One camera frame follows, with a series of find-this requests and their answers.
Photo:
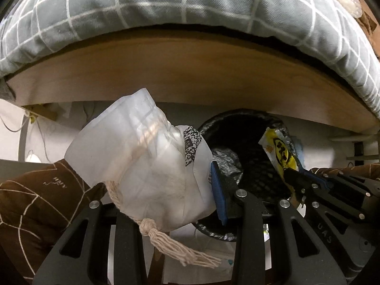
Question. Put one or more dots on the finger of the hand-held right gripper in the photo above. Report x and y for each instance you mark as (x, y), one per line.
(314, 177)
(299, 184)

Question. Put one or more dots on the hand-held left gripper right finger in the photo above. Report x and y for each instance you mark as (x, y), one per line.
(219, 196)

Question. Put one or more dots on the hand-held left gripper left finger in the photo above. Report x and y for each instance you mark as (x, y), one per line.
(128, 243)

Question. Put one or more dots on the yellow snack wrapper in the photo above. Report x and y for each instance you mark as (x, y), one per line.
(280, 151)

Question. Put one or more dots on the black mesh trash bin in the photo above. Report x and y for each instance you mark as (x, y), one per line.
(237, 142)

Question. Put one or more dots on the brown patterned cushion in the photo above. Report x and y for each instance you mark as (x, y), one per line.
(44, 202)

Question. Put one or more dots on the grey checked bed sheet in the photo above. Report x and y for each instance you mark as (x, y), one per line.
(190, 0)

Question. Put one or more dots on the wooden bed frame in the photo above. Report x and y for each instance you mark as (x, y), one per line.
(178, 71)

